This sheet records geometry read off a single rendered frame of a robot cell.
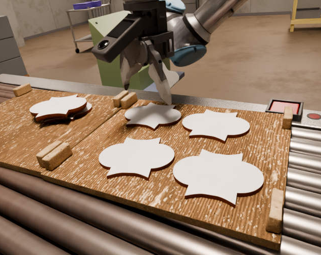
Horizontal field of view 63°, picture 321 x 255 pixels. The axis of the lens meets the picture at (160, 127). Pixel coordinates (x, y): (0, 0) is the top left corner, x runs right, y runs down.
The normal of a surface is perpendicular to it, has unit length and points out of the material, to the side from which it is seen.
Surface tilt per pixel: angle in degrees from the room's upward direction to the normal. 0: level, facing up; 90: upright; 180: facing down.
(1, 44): 90
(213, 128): 0
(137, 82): 90
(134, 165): 0
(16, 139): 0
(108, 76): 90
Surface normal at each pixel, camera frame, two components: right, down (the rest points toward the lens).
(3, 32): 0.84, 0.19
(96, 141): -0.10, -0.87
